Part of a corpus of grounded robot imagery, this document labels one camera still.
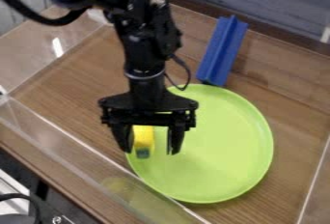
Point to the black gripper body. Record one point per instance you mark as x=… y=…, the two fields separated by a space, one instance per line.
x=125 y=111

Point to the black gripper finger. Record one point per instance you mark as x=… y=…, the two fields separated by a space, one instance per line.
x=123 y=135
x=176 y=132

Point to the blue plastic block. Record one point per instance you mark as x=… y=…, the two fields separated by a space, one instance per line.
x=222 y=51

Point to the clear acrylic enclosure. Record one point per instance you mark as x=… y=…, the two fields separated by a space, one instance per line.
x=61 y=69

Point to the yellow toy banana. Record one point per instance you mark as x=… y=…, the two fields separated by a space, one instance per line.
x=144 y=143

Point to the black device under table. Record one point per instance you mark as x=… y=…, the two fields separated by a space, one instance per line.
x=29 y=206

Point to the green round plate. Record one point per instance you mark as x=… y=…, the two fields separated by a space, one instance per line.
x=226 y=155

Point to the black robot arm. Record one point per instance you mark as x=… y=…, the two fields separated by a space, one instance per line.
x=150 y=38

